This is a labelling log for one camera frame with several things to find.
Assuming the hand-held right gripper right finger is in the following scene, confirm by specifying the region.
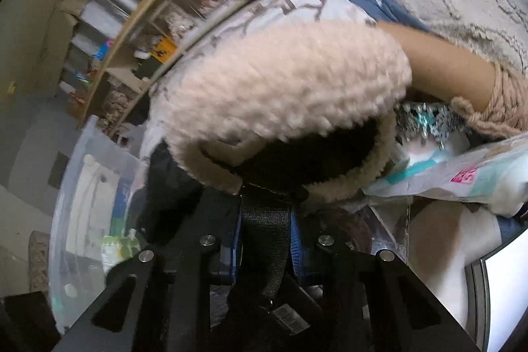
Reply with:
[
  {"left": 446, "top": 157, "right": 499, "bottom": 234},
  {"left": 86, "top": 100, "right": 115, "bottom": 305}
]
[{"left": 291, "top": 208, "right": 481, "bottom": 352}]

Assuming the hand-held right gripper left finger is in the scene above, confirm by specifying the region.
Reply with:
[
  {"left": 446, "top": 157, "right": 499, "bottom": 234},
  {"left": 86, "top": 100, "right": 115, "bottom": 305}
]
[{"left": 51, "top": 187, "right": 244, "bottom": 352}]

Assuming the green white packet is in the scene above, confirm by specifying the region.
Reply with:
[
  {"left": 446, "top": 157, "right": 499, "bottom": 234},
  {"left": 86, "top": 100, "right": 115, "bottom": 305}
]
[{"left": 101, "top": 230, "right": 139, "bottom": 274}]

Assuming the clear plastic storage bin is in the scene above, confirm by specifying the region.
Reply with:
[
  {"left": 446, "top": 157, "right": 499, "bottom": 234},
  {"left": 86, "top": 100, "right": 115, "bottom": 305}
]
[{"left": 49, "top": 115, "right": 153, "bottom": 336}]

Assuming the patterned cushion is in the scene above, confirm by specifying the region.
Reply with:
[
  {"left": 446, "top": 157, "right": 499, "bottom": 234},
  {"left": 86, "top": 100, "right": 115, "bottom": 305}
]
[{"left": 28, "top": 230, "right": 52, "bottom": 295}]

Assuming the white fabric item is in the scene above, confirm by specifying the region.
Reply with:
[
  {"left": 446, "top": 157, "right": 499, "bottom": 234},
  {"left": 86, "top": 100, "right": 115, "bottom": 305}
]
[{"left": 406, "top": 204, "right": 528, "bottom": 336}]

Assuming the sparkly blue crown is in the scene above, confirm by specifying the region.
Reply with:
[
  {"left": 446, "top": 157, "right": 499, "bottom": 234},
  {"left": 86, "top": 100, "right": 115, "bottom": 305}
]
[{"left": 394, "top": 100, "right": 467, "bottom": 148}]

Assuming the white packet with pink label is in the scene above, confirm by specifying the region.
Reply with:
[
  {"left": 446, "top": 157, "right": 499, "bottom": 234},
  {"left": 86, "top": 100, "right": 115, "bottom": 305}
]
[{"left": 363, "top": 133, "right": 528, "bottom": 216}]

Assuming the wooden shelf unit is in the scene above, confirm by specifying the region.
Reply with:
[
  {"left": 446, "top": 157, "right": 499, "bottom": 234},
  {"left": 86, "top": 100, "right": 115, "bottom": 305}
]
[{"left": 76, "top": 0, "right": 256, "bottom": 138}]

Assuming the yellow small box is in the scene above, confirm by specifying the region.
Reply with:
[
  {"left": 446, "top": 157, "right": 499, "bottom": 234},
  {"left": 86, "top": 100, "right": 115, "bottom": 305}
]
[{"left": 150, "top": 36, "right": 178, "bottom": 62}]

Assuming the display case with white doll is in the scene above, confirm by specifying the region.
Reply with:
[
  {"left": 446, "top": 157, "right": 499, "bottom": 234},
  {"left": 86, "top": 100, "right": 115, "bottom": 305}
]
[{"left": 165, "top": 6, "right": 207, "bottom": 43}]

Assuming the blue tissue packet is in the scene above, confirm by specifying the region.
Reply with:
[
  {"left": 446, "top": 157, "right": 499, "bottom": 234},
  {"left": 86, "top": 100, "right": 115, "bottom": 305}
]
[{"left": 93, "top": 39, "right": 114, "bottom": 62}]

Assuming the white tablet with grey frame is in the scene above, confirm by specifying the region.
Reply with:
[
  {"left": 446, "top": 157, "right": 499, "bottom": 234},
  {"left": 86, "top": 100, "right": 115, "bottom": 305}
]
[{"left": 464, "top": 240, "right": 528, "bottom": 352}]

